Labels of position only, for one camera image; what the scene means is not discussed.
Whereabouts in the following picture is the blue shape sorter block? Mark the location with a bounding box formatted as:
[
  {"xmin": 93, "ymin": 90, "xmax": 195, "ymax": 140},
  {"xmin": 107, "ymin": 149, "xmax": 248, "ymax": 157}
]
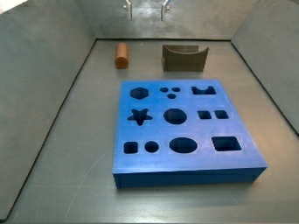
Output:
[{"xmin": 112, "ymin": 80, "xmax": 267, "ymax": 188}]

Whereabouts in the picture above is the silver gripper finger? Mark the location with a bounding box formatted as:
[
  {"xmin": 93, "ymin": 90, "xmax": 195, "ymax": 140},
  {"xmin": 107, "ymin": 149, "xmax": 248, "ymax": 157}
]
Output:
[
  {"xmin": 160, "ymin": 0, "xmax": 171, "ymax": 21},
  {"xmin": 124, "ymin": 0, "xmax": 133, "ymax": 20}
]

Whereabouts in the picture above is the brown round cylinder peg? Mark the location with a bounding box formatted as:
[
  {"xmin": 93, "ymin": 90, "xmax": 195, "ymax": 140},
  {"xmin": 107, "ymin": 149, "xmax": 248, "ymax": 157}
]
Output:
[{"xmin": 115, "ymin": 43, "xmax": 128, "ymax": 69}]

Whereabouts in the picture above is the dark grey curved cradle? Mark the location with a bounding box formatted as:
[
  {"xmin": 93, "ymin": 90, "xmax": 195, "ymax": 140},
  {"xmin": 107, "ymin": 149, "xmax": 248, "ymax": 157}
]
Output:
[{"xmin": 163, "ymin": 45, "xmax": 209, "ymax": 72}]

